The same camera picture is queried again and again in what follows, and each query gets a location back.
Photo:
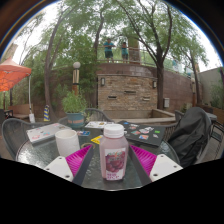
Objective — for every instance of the green plant in teal pot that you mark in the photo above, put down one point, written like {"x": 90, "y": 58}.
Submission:
{"x": 74, "y": 103}

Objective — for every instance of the wooden bench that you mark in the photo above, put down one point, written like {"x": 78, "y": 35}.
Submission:
{"x": 20, "y": 110}

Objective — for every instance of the wall lantern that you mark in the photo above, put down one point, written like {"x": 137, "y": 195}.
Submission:
{"x": 154, "y": 84}
{"x": 103, "y": 81}

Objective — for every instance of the slender leaning trunk tree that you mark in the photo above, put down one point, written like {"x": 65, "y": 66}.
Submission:
{"x": 48, "y": 90}

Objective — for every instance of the person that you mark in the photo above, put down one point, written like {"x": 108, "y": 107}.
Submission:
{"x": 124, "y": 51}
{"x": 108, "y": 50}

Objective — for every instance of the grey wall box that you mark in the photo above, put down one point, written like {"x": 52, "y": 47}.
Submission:
{"x": 166, "y": 102}

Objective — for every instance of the yellow card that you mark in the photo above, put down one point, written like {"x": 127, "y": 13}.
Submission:
{"x": 96, "y": 140}

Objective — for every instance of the silver laptop with stickers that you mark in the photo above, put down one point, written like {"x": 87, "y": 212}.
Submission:
{"x": 46, "y": 132}

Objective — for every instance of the white ribbed cup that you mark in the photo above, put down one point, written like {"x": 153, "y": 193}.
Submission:
{"x": 66, "y": 143}

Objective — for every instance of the pink juice bottle white cap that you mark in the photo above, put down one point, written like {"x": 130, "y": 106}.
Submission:
{"x": 114, "y": 156}

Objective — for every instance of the globe lamp post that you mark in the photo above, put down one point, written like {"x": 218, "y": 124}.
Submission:
{"x": 76, "y": 80}

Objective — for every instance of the white sticker sheet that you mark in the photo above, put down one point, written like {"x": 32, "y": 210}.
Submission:
{"x": 96, "y": 125}

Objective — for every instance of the colourful small card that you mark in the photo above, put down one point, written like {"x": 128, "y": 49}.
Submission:
{"x": 83, "y": 133}

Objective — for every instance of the blue yellow striped cone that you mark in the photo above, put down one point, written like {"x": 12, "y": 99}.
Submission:
{"x": 46, "y": 113}

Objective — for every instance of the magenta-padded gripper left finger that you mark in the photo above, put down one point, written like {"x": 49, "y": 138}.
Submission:
{"x": 78, "y": 160}

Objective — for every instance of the orange canopy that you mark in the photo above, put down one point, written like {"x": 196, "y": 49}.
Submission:
{"x": 13, "y": 73}

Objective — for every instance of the black laptop with stickers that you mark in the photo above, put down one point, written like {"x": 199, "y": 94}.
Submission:
{"x": 143, "y": 133}

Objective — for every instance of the black jacket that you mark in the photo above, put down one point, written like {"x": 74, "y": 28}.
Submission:
{"x": 190, "y": 136}

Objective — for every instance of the dark forked trunk tree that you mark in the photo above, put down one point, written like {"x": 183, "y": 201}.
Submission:
{"x": 160, "y": 90}

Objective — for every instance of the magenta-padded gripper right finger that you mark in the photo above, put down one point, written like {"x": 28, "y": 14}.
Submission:
{"x": 145, "y": 158}

